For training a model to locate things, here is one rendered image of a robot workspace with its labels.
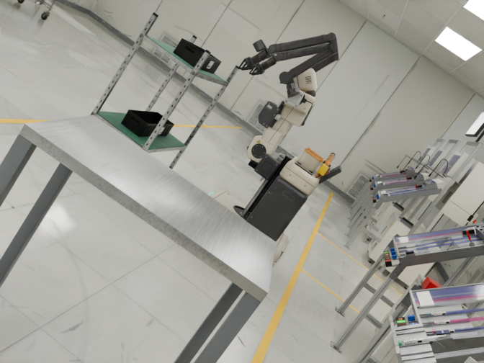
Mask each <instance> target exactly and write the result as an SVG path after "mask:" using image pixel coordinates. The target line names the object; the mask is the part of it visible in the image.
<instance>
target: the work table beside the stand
mask: <svg viewBox="0 0 484 363"><path fill-rule="evenodd" d="M36 147H38V148H40V149H41V150H43V151H45V152H46V153H47V154H48V155H50V156H52V157H53V158H54V159H56V160H57V161H59V162H60V163H59V165H58V167H57V169H56V170H55V172H54V173H53V175H52V176H51V178H50V180H49V182H48V183H47V184H46V186H45V188H44V190H43V191H42V193H41V194H40V196H39V197H38V199H37V201H36V203H35V204H34V206H33V207H32V209H31V210H30V212H29V214H28V216H27V217H26V218H25V220H24V222H23V224H22V225H21V227H20V228H19V230H18V231H17V233H16V235H15V237H14V238H13V240H12V242H11V243H10V244H9V246H8V248H7V249H6V251H5V252H4V255H3V256H2V257H1V259H0V288H1V286H2V285H3V283H4V281H5V279H6V278H7V277H8V275H9V273H10V271H11V270H12V268H13V267H14V265H15V264H16V263H17V260H18V259H19V257H20V256H21V254H22V252H23V251H24V249H25V248H26V246H27V244H28V243H29V242H30V240H31V238H32V237H33V235H34V234H35V231H36V230H37V229H38V227H39V225H40V224H41V222H42V220H43V219H44V217H45V216H46V214H47V213H48V211H49V209H50V208H51V206H52V205H53V203H54V201H55V200H56V198H57V196H58V195H59V194H60V192H61V190H62V188H63V187H64V185H65V184H66V182H67V181H68V179H69V177H70V176H71V174H72V173H73V172H74V173H76V174H78V175H79V176H80V177H82V178H83V179H85V180H86V181H88V182H89V183H90V184H92V185H93V186H95V187H96V188H97V189H99V190H100V191H102V192H103V193H105V194H106V195H107V196H109V197H111V198H112V199H113V200H115V201H116V202H118V203H119V204H121V205H122V206H123V207H125V208H126V209H128V210H129V211H131V212H132V213H133V214H135V215H137V216H138V217H139V218H141V219H142V220H144V221H145V222H147V223H148V224H149V225H151V226H152V227H154V228H155V229H156V230H158V231H159V232H161V233H162V234H164V235H165V236H167V237H168V238H170V239H171V240H172V241H174V242H175V243H177V244H178V245H180V246H181V247H182V248H184V249H185V250H187V251H188V252H190V253H191V254H192V255H194V256H196V257H197V258H198V259H200V260H201V261H203V262H204V263H206V264H207V265H208V266H210V267H211V268H213V269H214V270H215V271H217V272H218V273H220V274H221V275H223V276H224V277H226V278H227V279H229V280H230V281H231V284H230V285H229V287H228V288H227V290H226V291H225V292H224V293H223V295H222V297H221V298H220V299H219V300H218V302H217V303H216V305H215V306H214V308H213V309H212V310H211V311H210V313H209V314H208V316H207V317H206V319H205V320H204V321H203V322H202V324H201V326H200V327H199V328H198V329H197V331H196V332H195V334H194V335H193V337H191V339H190V340H189V342H188V343H187V345H186V346H185V347H184V349H183V350H182V351H181V353H180V355H179V356H178V357H177V358H176V360H175V361H174V363H190V362H191V361H192V359H193V358H194V356H195V355H196V354H197V352H198V351H199V350H200V348H201V347H202V345H203V344H204V343H205V342H206V340H207V339H208V337H209V336H210V334H211V333H212V332H213V331H214V330H215V328H216V326H217V325H218V324H219V322H220V321H221V320H222V319H223V317H224V315H225V314H226V313H227V312H228V310H229V309H230V307H231V306H232V304H233V303H234V302H235V301H236V299H237V298H238V296H239V295H240V294H241V293H242V291H243V290H244V291H246V292H245V293H244V295H243V296H242V298H241V299H240V300H239V301H238V303H237V304H236V306H235V307H234V309H232V311H231V312H230V314H229V315H228V317H227V318H226V319H225V320H224V322H223V324H222V325H221V326H220V327H219V329H218V330H217V331H216V333H215V335H214V336H213V337H212V338H211V339H210V341H209V342H208V344H207V345H206V347H205V348H204V349H203V350H202V352H201V353H200V355H199V356H198V357H197V359H196V360H195V361H194V363H216V362H217V361H218V360H219V358H220V357H221V356H222V355H223V353H224V352H225V350H226V349H227V348H228V347H229V345H230V343H231V342H232V341H233V339H234V338H235V337H236V336H237V334H238V333H239V331H240V330H241V329H242V328H243V326H244V325H245V324H246V322H247V321H248V319H249V318H250V317H251V316H252V314H253V313H254V311H255V310H256V309H257V308H258V306H259V305H260V303H261V302H262V300H263V299H264V298H265V297H266V295H267V294H268V291H269V283H270V279H271V273H272V265H273V260H274V252H275V247H276V241H274V240H272V239H271V238H270V237H268V236H267V235H265V234H264V233H262V232H261V231H260V230H258V229H257V228H255V227H254V226H252V225H251V224H250V223H248V222H246V221H245V220H244V219H243V218H241V217H239V216H238V215H237V214H235V213H234V212H232V211H231V210H229V209H228V208H227V207H225V206H224V205H222V204H220V203H219V202H218V201H217V200H215V199H213V198H212V197H211V196H210V195H208V194H206V193H205V192H203V191H202V190H201V189H199V188H198V187H196V186H195V185H193V184H192V183H191V182H189V181H187V180H186V179H185V178H184V177H182V176H180V175H179V174H178V173H176V172H175V171H173V170H172V169H170V168H169V167H168V166H166V165H165V164H163V163H162V162H160V161H159V160H158V159H156V158H154V157H153V156H152V155H151V154H149V153H147V152H146V151H144V150H143V149H142V148H140V147H139V146H138V145H136V144H134V143H133V142H132V141H130V140H129V139H127V138H126V137H125V136H123V135H122V134H120V133H119V132H117V131H116V130H114V129H113V128H112V127H110V126H109V125H107V124H106V123H105V122H103V121H101V120H100V119H99V118H97V117H96V116H94V115H90V116H84V117H73V118H67V119H61V120H50V121H44V122H33V123H27V124H24V126H23V128H22V129H21V131H20V132H19V134H18V136H17V138H16V140H15V141H14V143H13V144H12V146H11V148H10V149H9V151H8V153H7V154H6V156H5V158H4V160H3V161H2V163H1V165H0V207H1V205H2V204H3V202H4V200H5V199H6V197H7V195H8V193H9V192H10V190H11V189H12V187H13V186H14V183H15V182H16V180H17V179H18V177H19V175H20V174H21V173H22V170H23V169H24V167H25V166H26V164H27V162H28V161H29V159H30V157H31V155H32V154H33V152H34V151H35V149H36Z"/></svg>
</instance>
